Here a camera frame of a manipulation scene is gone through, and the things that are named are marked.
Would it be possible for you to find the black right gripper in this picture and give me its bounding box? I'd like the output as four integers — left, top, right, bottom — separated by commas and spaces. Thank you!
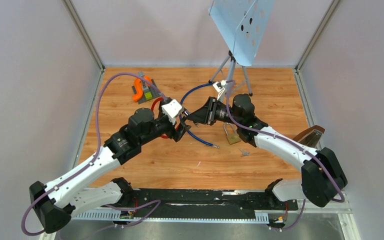
186, 96, 242, 126

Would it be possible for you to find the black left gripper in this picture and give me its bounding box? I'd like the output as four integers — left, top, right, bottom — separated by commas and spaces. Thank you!
139, 101, 191, 146

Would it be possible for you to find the red cable lock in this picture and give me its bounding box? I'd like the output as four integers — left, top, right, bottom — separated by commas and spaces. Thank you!
151, 96, 180, 139

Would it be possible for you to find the blue cable lock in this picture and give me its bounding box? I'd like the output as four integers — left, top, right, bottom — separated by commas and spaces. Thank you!
178, 81, 225, 149

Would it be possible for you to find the brass padlock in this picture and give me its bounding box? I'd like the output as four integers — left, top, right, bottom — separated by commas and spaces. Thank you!
223, 122, 242, 145

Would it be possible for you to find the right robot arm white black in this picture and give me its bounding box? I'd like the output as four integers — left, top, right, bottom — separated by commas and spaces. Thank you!
186, 94, 348, 209

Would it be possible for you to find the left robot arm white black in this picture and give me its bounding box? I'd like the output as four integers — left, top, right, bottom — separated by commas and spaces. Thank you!
28, 104, 191, 234

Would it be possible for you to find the orange grey toy block build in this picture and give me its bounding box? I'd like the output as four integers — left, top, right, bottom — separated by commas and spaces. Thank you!
131, 78, 161, 104

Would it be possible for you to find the light blue music stand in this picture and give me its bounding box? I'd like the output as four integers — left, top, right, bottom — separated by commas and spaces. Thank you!
208, 0, 275, 96

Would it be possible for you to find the brown wooden metronome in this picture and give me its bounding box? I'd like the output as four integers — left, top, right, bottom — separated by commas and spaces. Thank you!
293, 125, 326, 148

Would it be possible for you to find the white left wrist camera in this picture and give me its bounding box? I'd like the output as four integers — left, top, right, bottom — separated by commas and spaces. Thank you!
161, 99, 184, 125

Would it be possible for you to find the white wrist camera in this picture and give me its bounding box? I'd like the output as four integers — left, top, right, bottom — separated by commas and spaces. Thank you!
161, 99, 184, 125
212, 80, 228, 102

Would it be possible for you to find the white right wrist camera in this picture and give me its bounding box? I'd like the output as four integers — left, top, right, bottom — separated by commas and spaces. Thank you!
212, 80, 228, 102

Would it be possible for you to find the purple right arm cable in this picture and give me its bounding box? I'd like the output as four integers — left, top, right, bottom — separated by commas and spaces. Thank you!
224, 79, 346, 204

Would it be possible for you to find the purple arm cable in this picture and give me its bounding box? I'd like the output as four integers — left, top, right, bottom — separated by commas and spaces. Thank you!
224, 79, 346, 204
20, 72, 170, 237

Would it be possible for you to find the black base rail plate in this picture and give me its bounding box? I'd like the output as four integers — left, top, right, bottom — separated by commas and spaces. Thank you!
117, 188, 298, 220

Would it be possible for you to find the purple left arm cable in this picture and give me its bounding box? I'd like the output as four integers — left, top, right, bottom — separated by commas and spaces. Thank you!
20, 72, 170, 237

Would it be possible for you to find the white slotted cable duct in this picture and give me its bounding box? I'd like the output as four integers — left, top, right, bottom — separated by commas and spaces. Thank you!
74, 209, 270, 225

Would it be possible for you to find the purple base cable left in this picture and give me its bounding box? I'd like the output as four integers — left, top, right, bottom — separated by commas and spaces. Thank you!
105, 199, 162, 229

